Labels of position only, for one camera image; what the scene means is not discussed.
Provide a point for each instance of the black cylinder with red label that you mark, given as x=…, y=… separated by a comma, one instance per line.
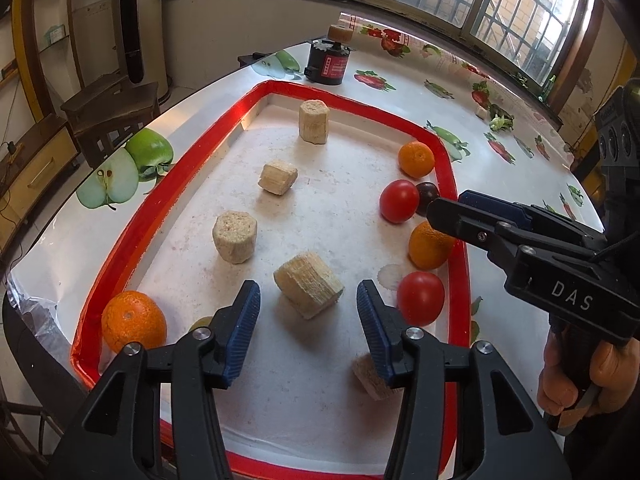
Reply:
x=325, y=66

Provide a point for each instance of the fruit-print plastic tablecloth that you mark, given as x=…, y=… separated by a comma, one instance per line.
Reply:
x=520, y=175

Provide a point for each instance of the red-rimmed plastic tray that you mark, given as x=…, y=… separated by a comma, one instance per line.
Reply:
x=340, y=175

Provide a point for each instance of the dark purple plum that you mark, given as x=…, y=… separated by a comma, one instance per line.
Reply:
x=427, y=194

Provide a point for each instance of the wooden spool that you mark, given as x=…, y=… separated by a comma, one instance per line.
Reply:
x=340, y=33

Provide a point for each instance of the red tomato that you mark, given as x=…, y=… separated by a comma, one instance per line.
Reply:
x=398, y=201
x=421, y=297

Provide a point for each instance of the white standing air conditioner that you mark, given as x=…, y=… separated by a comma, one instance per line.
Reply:
x=155, y=35

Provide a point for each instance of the person's right hand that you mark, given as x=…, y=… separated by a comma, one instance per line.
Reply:
x=552, y=380

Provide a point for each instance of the low wooden cabinet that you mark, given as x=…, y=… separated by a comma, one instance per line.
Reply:
x=35, y=170

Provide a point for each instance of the small green round fruit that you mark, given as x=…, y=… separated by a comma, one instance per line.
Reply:
x=201, y=323

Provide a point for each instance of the orange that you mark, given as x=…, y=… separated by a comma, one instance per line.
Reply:
x=134, y=322
x=416, y=159
x=430, y=247

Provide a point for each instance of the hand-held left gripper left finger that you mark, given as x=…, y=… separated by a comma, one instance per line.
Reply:
x=242, y=330

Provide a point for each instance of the wooden wall shelf unit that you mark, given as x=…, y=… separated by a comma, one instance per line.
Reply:
x=27, y=75

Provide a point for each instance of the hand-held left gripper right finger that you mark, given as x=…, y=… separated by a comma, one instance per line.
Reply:
x=375, y=335

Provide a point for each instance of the green lettuce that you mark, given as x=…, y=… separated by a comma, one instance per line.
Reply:
x=502, y=121

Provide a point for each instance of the large beige sugarcane piece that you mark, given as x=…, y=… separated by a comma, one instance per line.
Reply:
x=308, y=282

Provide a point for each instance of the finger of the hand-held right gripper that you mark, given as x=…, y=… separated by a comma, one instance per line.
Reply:
x=495, y=206
x=460, y=220

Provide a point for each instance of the dark wooden stool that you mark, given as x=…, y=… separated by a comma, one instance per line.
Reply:
x=110, y=100

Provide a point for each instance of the small dark wooden table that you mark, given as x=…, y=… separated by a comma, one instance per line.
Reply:
x=247, y=60

